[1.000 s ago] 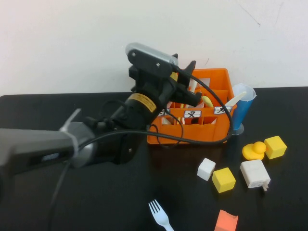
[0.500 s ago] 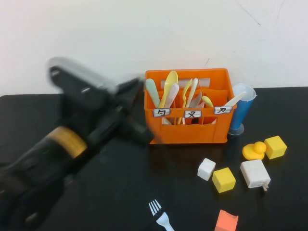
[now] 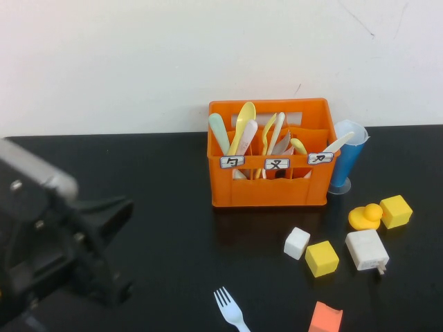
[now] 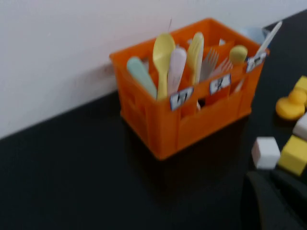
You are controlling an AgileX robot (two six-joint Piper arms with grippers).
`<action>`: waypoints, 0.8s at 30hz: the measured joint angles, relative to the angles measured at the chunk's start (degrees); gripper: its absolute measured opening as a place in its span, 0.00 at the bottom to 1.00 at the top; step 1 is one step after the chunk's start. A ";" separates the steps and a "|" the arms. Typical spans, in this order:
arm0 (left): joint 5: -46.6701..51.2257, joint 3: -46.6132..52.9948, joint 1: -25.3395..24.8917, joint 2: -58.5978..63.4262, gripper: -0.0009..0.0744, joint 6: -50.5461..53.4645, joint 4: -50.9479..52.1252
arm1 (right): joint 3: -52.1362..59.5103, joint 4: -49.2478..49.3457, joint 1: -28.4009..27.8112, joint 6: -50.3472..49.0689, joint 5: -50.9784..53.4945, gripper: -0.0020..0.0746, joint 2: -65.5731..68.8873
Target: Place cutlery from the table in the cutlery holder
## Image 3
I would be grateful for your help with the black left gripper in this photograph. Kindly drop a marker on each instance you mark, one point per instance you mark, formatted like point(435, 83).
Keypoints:
point(45, 263)

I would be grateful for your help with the yellow plastic spoon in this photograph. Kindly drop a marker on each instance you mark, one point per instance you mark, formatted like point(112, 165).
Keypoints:
point(246, 114)

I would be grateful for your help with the yellow plastic fork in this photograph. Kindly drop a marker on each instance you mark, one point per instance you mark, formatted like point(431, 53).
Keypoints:
point(267, 133)

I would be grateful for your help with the orange plastic cutlery crate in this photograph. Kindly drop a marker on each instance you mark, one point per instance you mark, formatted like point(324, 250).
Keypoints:
point(270, 192)

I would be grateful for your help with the light blue plastic fork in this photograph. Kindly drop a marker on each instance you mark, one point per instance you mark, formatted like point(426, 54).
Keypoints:
point(230, 311)

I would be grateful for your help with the white label with spoon character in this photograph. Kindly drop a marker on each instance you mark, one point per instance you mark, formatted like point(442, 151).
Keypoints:
point(232, 162)

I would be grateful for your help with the pale green plastic spoon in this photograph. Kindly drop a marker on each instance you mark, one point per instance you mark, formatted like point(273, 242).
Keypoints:
point(219, 133)

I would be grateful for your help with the white pink plastic utensil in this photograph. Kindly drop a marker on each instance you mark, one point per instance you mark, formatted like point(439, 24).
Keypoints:
point(251, 135)

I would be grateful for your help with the white label with fork character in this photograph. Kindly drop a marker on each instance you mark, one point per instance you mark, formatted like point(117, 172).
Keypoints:
point(277, 164)

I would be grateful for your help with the white foam cube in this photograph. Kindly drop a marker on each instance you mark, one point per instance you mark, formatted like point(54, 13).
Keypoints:
point(296, 243)

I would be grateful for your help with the pale pink plastic fork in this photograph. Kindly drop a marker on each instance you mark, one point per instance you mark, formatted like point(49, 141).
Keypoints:
point(285, 143)

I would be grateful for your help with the yellow foam cube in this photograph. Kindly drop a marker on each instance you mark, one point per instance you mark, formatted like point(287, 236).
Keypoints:
point(396, 212)
point(322, 259)

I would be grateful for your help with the salmon orange block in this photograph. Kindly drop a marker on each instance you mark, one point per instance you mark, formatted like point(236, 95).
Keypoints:
point(324, 318)

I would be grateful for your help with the white label with knife character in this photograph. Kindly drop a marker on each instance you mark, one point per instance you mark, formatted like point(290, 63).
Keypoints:
point(320, 158)

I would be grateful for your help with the blue cone cup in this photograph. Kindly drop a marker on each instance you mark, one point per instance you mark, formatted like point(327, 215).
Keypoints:
point(347, 162)

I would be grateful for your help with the cream plastic knife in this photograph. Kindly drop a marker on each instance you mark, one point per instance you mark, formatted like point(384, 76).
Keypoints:
point(341, 141)

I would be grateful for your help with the yellow rubber duck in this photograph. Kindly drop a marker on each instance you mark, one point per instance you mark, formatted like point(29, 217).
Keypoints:
point(365, 218)

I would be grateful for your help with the white charger plug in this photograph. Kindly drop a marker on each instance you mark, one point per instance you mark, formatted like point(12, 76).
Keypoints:
point(367, 249)

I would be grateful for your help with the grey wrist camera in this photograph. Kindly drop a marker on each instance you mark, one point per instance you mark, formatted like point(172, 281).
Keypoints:
point(38, 169)

